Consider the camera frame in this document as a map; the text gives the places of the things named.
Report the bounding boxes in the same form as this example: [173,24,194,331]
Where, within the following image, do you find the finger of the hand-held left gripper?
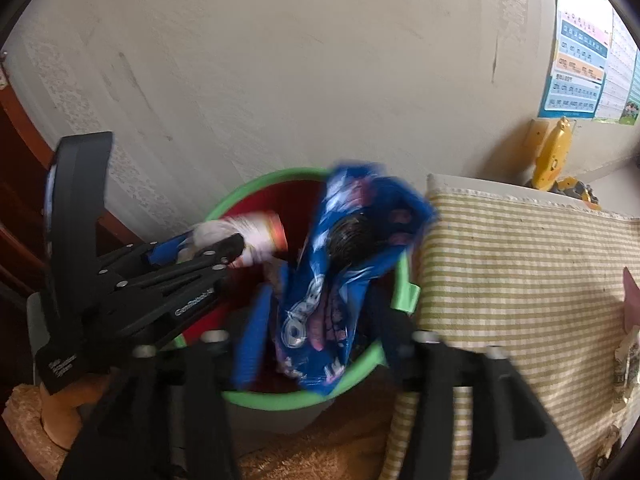
[97,230,202,282]
[119,234,248,350]

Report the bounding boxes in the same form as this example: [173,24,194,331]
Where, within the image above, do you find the pink snack packet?
[622,266,640,336]

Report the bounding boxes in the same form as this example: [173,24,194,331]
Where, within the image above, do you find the yellow black toy vehicle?
[550,176,601,211]

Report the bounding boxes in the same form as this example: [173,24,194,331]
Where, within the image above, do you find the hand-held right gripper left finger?
[57,284,276,480]

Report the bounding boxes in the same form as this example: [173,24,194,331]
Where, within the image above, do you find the wall poster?
[538,7,640,126]

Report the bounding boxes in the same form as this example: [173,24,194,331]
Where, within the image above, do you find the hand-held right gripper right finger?
[372,290,583,480]

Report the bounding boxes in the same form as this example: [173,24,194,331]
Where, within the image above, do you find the blue cookie packet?
[272,161,441,396]

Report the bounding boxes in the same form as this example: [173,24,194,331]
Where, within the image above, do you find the yellow plastic toy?
[531,116,572,192]

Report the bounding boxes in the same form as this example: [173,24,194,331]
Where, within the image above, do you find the red bucket with green rim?
[172,167,421,436]

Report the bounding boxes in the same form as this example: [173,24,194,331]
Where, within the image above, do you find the pile of snack wrappers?
[607,325,640,406]

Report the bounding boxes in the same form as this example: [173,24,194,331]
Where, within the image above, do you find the white orange snack packet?
[192,211,287,267]

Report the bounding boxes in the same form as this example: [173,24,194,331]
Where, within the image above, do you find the striped woven mat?
[382,174,640,480]

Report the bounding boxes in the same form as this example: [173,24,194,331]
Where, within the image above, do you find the person's left hand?
[41,372,111,451]

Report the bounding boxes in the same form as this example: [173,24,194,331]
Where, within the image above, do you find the orange fuzzy rug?
[2,375,401,480]

